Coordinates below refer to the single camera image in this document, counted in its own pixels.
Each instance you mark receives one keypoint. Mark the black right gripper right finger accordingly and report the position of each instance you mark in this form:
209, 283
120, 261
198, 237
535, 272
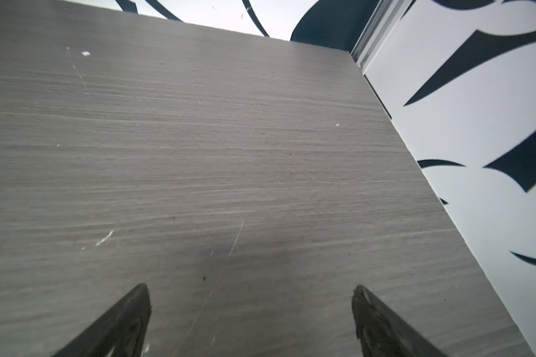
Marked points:
382, 332

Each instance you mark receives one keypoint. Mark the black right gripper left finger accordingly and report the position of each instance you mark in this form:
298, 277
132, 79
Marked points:
120, 331

